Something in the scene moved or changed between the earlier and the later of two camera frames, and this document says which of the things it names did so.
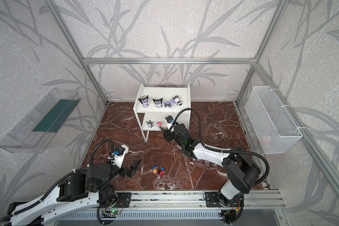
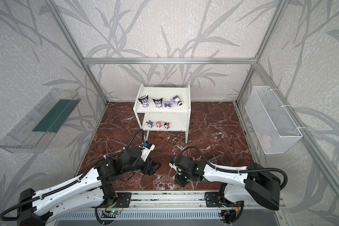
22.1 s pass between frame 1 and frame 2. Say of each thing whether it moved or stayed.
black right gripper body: moved
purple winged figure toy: stayed
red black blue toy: moved
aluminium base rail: stayed
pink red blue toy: stayed
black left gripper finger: moved
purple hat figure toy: stayed
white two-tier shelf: stayed
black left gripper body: moved
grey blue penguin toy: stayed
